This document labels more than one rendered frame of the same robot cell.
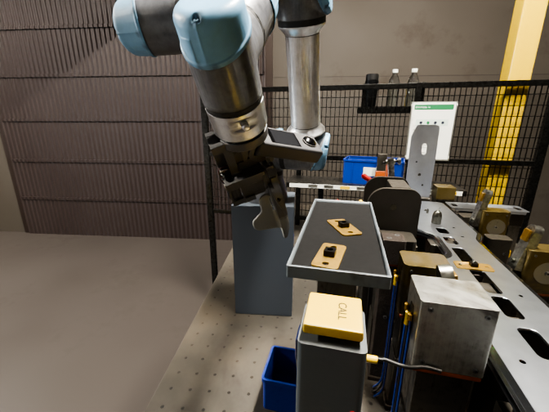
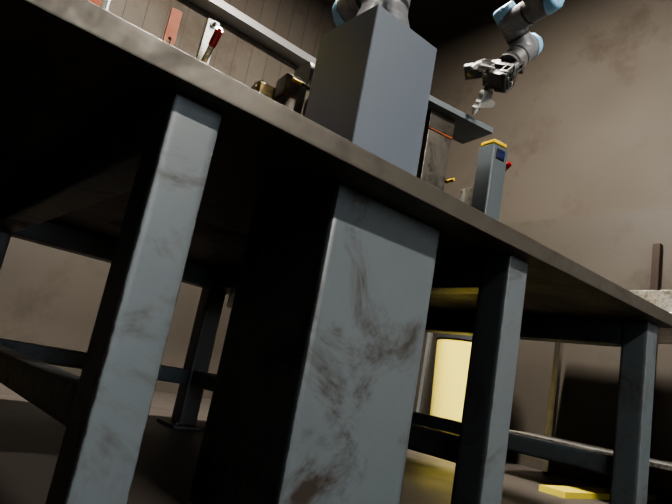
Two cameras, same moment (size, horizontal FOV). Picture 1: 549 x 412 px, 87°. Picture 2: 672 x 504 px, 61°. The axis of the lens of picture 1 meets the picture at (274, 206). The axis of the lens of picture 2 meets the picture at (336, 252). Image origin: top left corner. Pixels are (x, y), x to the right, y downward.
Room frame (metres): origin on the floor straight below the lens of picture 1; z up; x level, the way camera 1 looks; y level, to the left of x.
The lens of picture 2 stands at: (1.82, 0.92, 0.31)
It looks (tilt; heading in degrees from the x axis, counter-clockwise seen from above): 12 degrees up; 227
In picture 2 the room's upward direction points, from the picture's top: 11 degrees clockwise
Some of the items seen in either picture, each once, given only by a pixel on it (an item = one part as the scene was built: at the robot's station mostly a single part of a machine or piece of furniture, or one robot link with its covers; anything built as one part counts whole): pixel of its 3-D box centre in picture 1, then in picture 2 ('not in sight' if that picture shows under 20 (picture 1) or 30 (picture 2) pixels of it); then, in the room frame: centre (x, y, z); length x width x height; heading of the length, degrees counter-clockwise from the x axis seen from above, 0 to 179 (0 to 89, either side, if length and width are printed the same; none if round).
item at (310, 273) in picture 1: (340, 229); (435, 115); (0.52, -0.13, 1.16); 0.37 x 0.14 x 0.02; 166
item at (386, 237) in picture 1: (384, 310); not in sight; (0.63, -0.28, 0.90); 0.05 x 0.05 x 0.40; 76
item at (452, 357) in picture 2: not in sight; (465, 396); (-1.27, -1.01, 0.34); 0.44 x 0.43 x 0.69; 85
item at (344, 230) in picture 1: (343, 225); not in sight; (0.53, -0.13, 1.17); 0.08 x 0.04 x 0.01; 11
